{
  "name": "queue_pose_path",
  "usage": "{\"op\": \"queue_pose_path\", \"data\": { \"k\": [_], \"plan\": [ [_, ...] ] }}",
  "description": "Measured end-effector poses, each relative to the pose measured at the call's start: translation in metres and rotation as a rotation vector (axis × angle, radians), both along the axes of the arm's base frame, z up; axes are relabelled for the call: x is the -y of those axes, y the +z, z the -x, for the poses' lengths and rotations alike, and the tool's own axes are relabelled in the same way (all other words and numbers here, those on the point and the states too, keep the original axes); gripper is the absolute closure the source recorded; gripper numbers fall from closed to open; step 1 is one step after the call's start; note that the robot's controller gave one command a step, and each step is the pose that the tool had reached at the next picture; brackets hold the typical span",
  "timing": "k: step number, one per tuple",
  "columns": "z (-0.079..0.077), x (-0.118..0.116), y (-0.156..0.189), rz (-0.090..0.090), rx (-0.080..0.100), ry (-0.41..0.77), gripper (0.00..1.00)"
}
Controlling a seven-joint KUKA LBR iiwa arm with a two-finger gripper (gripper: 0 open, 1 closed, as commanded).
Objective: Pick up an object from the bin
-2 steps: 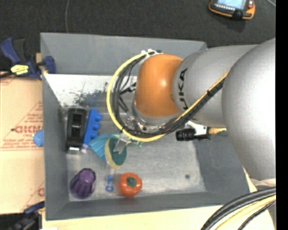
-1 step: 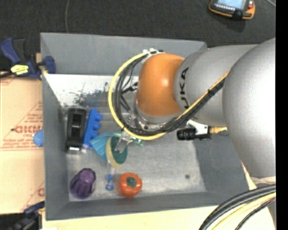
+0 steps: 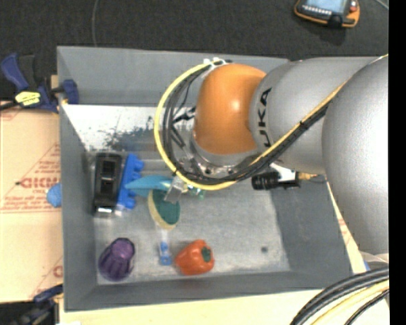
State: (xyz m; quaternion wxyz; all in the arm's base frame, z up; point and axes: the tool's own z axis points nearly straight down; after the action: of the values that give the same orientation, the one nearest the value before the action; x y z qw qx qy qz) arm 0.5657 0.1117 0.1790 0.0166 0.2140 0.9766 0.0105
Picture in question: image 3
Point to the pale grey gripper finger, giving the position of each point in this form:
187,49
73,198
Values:
173,193

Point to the grey metal bin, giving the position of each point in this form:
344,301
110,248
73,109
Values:
230,222

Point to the light blue curved toy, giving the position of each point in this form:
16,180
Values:
145,184

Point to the orange toy bell pepper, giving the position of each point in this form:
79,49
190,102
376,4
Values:
194,258

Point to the black cylinder on white bracket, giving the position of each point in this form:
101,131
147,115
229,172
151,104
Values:
267,180

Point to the purple cup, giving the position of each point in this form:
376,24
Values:
116,259

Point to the blue toy building block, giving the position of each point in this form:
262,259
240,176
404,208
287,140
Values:
130,171

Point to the brown cardboard board, red print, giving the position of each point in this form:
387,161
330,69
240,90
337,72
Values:
27,235

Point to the black rectangular box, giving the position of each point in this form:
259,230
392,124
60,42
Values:
106,185

